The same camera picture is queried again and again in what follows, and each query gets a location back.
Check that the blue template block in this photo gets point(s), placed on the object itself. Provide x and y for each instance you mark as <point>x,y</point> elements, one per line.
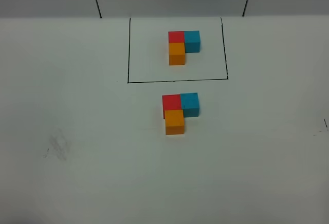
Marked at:
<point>192,41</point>

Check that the orange template block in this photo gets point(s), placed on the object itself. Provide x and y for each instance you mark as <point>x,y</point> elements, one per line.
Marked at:
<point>177,55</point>

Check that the red template block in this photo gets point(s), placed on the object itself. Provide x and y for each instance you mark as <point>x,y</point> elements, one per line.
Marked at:
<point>176,36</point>

